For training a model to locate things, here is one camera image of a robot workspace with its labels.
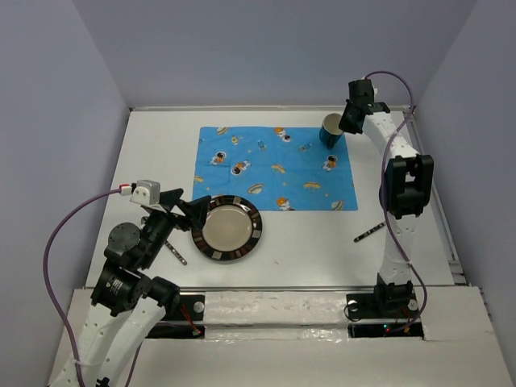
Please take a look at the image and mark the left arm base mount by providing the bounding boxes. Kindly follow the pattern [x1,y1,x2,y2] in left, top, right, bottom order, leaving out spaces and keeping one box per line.
[147,293,206,339]

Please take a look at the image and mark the silver fork black handle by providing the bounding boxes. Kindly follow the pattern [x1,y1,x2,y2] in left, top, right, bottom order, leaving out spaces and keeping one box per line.
[353,222,385,243]

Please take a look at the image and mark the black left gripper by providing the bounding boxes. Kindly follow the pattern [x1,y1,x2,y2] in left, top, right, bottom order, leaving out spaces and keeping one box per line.
[140,186,212,267]

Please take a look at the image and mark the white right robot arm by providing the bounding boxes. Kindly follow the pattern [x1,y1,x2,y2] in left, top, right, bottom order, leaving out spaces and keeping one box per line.
[192,77,434,320]

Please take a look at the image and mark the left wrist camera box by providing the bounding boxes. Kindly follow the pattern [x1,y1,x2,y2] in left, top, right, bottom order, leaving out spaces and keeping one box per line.
[130,180,160,206]

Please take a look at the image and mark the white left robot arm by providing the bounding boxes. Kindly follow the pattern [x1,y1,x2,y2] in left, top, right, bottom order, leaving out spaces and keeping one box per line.
[51,181,184,386]

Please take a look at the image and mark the blue space print cloth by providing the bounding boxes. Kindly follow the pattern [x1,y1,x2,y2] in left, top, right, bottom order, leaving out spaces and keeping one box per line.
[193,127,358,211]

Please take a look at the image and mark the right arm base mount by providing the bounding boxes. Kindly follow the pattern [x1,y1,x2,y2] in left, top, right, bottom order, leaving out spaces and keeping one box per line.
[343,293,424,339]

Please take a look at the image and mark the teal mug cream inside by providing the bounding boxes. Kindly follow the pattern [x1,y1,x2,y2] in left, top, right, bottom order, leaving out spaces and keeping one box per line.
[318,113,343,150]

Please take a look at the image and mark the black rimmed cream plate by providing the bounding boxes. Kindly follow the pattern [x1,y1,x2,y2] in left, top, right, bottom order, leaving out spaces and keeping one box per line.
[191,195,264,262]

